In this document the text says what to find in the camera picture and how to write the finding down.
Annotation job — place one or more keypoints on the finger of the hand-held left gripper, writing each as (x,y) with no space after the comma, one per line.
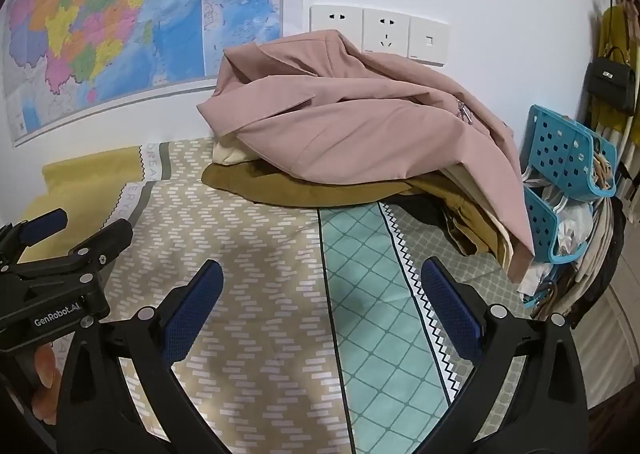
(107,241)
(45,225)

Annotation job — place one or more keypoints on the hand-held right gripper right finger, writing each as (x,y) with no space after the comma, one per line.
(452,314)

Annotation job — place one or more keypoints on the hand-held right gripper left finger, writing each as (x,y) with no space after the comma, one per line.
(192,314)

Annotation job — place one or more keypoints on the pink jacket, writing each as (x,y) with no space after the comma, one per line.
(350,134)

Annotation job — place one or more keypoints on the person's left hand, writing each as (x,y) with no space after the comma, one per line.
(46,374)

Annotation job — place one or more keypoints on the yellow pillow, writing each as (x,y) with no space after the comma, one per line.
(85,184)

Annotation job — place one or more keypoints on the patterned bedsheet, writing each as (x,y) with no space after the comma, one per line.
(260,284)

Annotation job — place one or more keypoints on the blue perforated plastic basket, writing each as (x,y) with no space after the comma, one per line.
(565,149)
(542,224)

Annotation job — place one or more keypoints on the white plastic bag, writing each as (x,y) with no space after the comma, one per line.
(572,229)

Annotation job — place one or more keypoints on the cream garment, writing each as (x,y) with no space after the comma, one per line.
(227,151)

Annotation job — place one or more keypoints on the mustard brown garment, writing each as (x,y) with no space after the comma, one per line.
(280,189)

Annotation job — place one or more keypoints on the cream hanging tote bags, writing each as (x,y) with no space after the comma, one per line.
(595,254)

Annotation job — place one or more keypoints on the black handbag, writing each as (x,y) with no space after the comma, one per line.
(611,79)

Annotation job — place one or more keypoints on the yellow hanging garment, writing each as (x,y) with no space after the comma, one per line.
(617,29)

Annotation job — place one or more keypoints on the colourful wall map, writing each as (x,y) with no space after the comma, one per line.
(125,9)

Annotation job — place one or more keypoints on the white wall switch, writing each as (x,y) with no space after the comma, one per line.
(429,40)

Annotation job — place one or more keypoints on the white wall socket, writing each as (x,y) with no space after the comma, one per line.
(332,19)
(385,29)

